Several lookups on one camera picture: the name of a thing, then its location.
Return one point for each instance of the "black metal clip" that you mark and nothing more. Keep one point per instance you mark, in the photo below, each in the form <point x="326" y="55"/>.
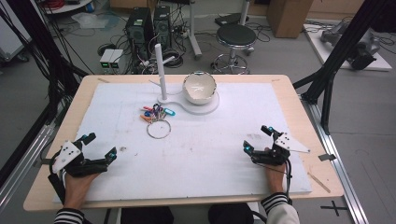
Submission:
<point x="327" y="157"/>

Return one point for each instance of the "small white power box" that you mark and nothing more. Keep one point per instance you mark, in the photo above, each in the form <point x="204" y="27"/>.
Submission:
<point x="115" y="59"/>
<point x="106" y="59"/>

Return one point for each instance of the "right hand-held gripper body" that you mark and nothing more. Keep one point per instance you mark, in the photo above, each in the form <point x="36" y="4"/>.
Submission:
<point x="288" y="143"/>

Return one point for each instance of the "grey robot device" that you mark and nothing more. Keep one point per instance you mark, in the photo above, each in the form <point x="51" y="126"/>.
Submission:
<point x="358" y="43"/>

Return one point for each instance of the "black flat case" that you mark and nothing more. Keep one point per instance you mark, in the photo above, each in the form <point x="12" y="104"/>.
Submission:
<point x="231" y="19"/>

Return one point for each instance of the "white bowl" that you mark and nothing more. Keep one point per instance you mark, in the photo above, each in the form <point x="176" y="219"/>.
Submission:
<point x="199" y="87"/>

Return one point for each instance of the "person's legs in dark pants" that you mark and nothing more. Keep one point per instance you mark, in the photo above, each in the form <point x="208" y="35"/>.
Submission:
<point x="186" y="215"/>

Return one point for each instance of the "clear plastic sheet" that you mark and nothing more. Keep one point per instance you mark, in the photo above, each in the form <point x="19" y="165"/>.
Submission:
<point x="93" y="21"/>

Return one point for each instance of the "white desk leg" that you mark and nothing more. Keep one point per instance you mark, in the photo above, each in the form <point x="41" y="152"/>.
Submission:
<point x="193" y="28"/>

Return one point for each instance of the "cardboard box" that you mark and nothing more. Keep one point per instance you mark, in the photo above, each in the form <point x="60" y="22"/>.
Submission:
<point x="288" y="17"/>

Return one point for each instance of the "white foam board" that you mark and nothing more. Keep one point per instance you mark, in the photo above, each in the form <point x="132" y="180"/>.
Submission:
<point x="202" y="155"/>

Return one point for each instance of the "black tape cross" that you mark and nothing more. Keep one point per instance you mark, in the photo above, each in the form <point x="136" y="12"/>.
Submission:
<point x="334" y="208"/>

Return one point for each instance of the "black metal frame stand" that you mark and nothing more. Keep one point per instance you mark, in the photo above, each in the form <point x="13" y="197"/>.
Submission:
<point x="339" y="53"/>

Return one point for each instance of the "white cabinet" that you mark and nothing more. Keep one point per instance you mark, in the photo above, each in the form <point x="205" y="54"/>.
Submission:
<point x="11" y="34"/>

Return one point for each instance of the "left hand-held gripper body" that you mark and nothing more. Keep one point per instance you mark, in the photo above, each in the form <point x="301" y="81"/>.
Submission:
<point x="67" y="155"/>

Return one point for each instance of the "person's right hand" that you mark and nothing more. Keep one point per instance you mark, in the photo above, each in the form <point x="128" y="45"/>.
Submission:
<point x="276" y="179"/>

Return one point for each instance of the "aluminium rail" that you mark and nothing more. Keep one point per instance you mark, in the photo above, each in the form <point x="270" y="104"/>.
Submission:
<point x="336" y="161"/>
<point x="25" y="168"/>

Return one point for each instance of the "white floor board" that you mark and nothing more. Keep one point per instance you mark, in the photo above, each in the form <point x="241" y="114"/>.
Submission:
<point x="320" y="46"/>

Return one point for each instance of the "person's left hand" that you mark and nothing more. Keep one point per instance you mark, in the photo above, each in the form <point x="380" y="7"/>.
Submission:
<point x="76" y="189"/>

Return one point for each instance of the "thin wooden stick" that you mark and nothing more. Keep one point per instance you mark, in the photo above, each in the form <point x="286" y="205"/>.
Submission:
<point x="319" y="182"/>

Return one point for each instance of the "wooden table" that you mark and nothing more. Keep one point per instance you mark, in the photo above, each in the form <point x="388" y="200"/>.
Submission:
<point x="311" y="124"/>

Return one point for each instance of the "black round stool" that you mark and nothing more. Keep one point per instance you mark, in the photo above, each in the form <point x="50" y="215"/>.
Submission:
<point x="236" y="35"/>

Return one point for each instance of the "white stand with post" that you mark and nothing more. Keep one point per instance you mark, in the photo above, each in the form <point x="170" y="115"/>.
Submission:
<point x="162" y="74"/>

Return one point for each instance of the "round white table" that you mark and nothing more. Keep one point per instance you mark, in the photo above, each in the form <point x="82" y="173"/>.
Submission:
<point x="67" y="6"/>

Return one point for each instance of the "black computer tower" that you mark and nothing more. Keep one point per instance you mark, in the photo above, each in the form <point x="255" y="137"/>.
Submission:
<point x="162" y="26"/>
<point x="139" y="29"/>

